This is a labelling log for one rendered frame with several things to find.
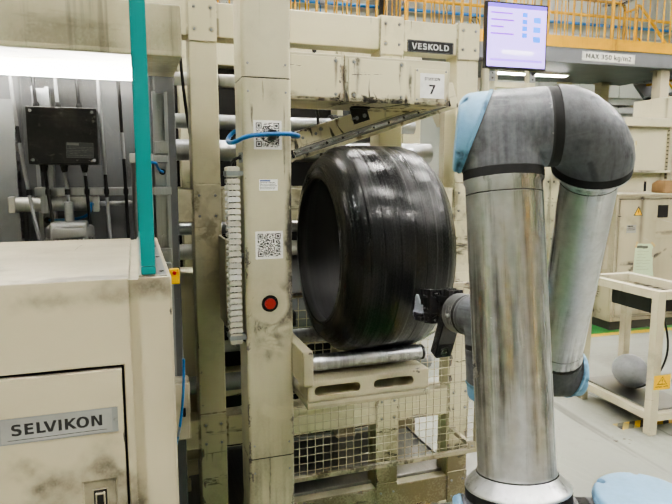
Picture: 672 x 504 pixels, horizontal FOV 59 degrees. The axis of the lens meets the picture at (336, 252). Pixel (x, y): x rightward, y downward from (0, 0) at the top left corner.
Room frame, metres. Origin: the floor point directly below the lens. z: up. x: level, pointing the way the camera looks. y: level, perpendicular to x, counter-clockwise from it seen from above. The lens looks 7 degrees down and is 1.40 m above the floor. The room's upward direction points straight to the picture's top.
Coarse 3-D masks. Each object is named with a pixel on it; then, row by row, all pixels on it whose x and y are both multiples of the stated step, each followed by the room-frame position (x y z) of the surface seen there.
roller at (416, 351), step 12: (372, 348) 1.61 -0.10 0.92; (384, 348) 1.61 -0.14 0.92; (396, 348) 1.62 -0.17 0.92; (408, 348) 1.62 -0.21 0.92; (420, 348) 1.63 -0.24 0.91; (324, 360) 1.54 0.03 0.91; (336, 360) 1.55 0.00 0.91; (348, 360) 1.56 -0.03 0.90; (360, 360) 1.57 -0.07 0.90; (372, 360) 1.58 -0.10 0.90; (384, 360) 1.59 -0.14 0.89; (396, 360) 1.61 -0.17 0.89; (408, 360) 1.63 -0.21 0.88
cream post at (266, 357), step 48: (240, 0) 1.55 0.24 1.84; (288, 0) 1.59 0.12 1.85; (240, 48) 1.56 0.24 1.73; (288, 48) 1.59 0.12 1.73; (240, 96) 1.57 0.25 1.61; (288, 96) 1.59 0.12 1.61; (240, 144) 1.59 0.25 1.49; (288, 144) 1.58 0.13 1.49; (240, 192) 1.60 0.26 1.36; (288, 192) 1.58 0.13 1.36; (288, 240) 1.58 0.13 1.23; (288, 288) 1.58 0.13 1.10; (288, 336) 1.58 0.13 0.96; (288, 384) 1.58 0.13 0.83; (288, 432) 1.58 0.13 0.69; (288, 480) 1.58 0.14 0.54
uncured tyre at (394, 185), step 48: (336, 192) 1.55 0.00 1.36; (384, 192) 1.50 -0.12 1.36; (432, 192) 1.54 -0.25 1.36; (336, 240) 2.01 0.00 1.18; (384, 240) 1.45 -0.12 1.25; (432, 240) 1.49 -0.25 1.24; (336, 288) 1.96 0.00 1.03; (384, 288) 1.45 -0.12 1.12; (432, 288) 1.50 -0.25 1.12; (336, 336) 1.57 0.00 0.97; (384, 336) 1.54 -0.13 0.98
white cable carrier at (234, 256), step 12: (228, 168) 1.54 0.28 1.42; (228, 180) 1.54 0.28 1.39; (228, 192) 1.54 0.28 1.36; (228, 204) 1.54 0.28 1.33; (228, 216) 1.54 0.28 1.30; (240, 216) 1.55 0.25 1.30; (228, 228) 1.54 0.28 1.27; (240, 228) 1.55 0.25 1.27; (228, 240) 1.55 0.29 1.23; (240, 240) 1.55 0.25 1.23; (228, 252) 1.55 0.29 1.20; (240, 252) 1.55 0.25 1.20; (228, 264) 1.55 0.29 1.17; (240, 264) 1.55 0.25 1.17; (228, 276) 1.55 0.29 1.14; (240, 276) 1.55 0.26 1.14; (228, 288) 1.56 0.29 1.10; (240, 288) 1.55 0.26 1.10; (228, 300) 1.57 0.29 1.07; (240, 300) 1.55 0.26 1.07; (228, 312) 1.57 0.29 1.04; (240, 312) 1.55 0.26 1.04; (240, 324) 1.55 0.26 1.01
